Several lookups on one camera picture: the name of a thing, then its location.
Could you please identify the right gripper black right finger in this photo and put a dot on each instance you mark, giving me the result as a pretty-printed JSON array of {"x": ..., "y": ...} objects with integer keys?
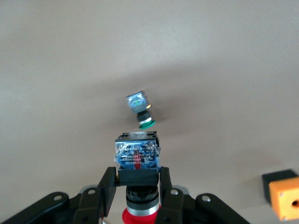
[{"x": 165, "y": 186}]

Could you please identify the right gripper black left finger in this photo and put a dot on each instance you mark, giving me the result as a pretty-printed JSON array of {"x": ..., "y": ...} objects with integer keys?
[{"x": 108, "y": 186}]

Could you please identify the red push button switch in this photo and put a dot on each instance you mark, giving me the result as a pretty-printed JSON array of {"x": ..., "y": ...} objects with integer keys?
[{"x": 136, "y": 154}]

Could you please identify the orange block with hole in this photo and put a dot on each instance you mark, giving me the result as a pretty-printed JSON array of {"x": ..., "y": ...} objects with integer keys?
[{"x": 285, "y": 198}]

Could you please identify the green push button switch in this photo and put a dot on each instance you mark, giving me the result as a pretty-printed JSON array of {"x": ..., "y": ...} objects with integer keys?
[{"x": 137, "y": 102}]

